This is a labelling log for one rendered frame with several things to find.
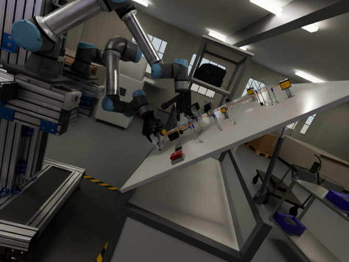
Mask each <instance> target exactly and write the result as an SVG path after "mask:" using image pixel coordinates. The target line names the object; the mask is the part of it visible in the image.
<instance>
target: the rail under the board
mask: <svg viewBox="0 0 349 262"><path fill-rule="evenodd" d="M154 148H155V146H154ZM154 148H153V149H154ZM153 149H152V150H153ZM152 150H151V151H150V152H149V153H148V155H149V154H150V153H151V152H152ZM148 155H147V156H148ZM147 156H146V157H145V158H144V159H143V161H144V160H145V159H146V158H147ZM143 161H142V162H143ZM142 162H141V163H140V164H139V165H138V166H137V168H136V169H135V170H134V171H133V172H132V173H131V175H130V176H129V177H128V178H127V179H126V181H125V182H124V183H123V184H122V185H121V186H120V188H119V189H118V190H117V193H116V196H115V199H114V202H115V203H117V204H119V205H122V206H125V205H126V204H127V202H128V201H129V199H130V198H131V196H132V195H133V193H134V192H135V190H136V189H137V187H136V188H134V189H131V190H129V191H126V192H124V193H121V191H120V189H121V188H122V187H123V185H124V184H125V183H126V182H127V181H128V179H129V178H130V177H131V176H132V175H133V173H134V172H135V171H136V170H137V169H138V167H139V166H140V165H141V164H142Z"/></svg>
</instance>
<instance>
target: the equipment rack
mask: <svg viewBox="0 0 349 262"><path fill-rule="evenodd" d="M201 53H202V54H201ZM205 53H207V54H209V55H212V56H215V57H217V58H220V59H222V60H225V61H228V62H230V63H233V64H235V65H236V67H235V70H234V72H233V74H232V76H231V79H230V81H229V83H228V85H227V87H226V90H224V89H221V88H218V87H216V86H213V85H210V84H208V83H205V82H203V81H200V80H198V79H196V78H194V77H193V75H194V72H195V70H197V69H198V68H199V66H200V64H201V62H202V59H203V57H204V54H205ZM253 56H254V53H251V52H249V51H246V50H243V49H241V48H238V47H236V46H233V45H230V44H228V43H225V42H222V41H220V40H217V39H215V38H212V37H210V36H207V35H204V34H203V40H202V42H201V44H200V47H199V50H198V52H197V55H196V57H195V60H194V62H193V65H192V68H191V70H190V73H189V88H188V90H191V87H192V85H193V83H194V84H196V85H199V86H201V87H204V88H206V89H209V90H211V91H214V92H216V93H219V94H222V95H224V98H225V97H226V96H227V97H229V100H230V101H229V102H231V101H232V99H233V96H234V94H235V92H236V90H237V88H238V86H239V83H240V81H241V79H242V77H243V74H244V72H245V70H246V68H247V66H248V64H249V61H250V59H251V57H253ZM242 63H244V65H243V67H242V69H241V71H240V73H239V76H238V78H237V80H236V82H235V84H234V87H233V89H232V91H231V92H229V91H228V90H229V88H230V86H231V84H232V81H233V79H234V77H235V75H236V73H237V70H238V68H239V66H240V65H241V64H242ZM196 65H197V66H196ZM219 104H220V103H219ZM175 121H176V122H175ZM176 124H177V112H176V109H175V111H174V114H173V117H172V119H171V122H170V124H169V127H168V130H167V132H168V131H170V130H171V129H174V128H175V127H176Z"/></svg>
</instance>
